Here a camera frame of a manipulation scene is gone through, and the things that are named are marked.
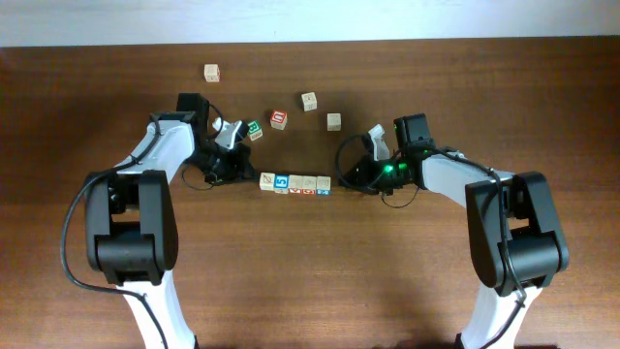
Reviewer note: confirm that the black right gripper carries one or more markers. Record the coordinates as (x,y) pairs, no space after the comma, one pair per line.
(365,181)

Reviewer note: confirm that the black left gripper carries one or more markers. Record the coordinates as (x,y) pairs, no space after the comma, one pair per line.
(237,167)

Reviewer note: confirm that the plain wooden block row end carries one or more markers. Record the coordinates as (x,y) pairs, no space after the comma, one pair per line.
(266,181)

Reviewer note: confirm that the ice cream wooden block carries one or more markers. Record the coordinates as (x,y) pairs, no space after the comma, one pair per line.
(295,184)

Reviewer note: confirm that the green N wooden block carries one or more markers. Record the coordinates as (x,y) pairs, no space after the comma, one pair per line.
(333,122)

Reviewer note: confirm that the red I wooden block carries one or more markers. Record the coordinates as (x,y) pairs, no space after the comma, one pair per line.
(309,185)

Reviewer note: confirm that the blue K wooden block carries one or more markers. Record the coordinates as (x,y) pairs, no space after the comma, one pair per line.
(323,185)

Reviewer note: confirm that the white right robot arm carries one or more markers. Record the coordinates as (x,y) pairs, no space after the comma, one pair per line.
(516,241)

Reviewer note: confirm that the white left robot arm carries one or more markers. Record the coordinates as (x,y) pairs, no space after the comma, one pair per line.
(130,227)

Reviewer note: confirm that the green B wooden block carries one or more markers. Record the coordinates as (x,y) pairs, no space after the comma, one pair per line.
(255,130)

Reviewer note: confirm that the red U wooden block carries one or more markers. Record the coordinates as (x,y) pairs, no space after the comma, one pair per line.
(278,120)

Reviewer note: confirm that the plain wooden block far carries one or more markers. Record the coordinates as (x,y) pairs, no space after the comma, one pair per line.
(211,73)

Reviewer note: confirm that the green R wooden block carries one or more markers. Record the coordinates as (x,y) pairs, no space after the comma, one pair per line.
(309,101)

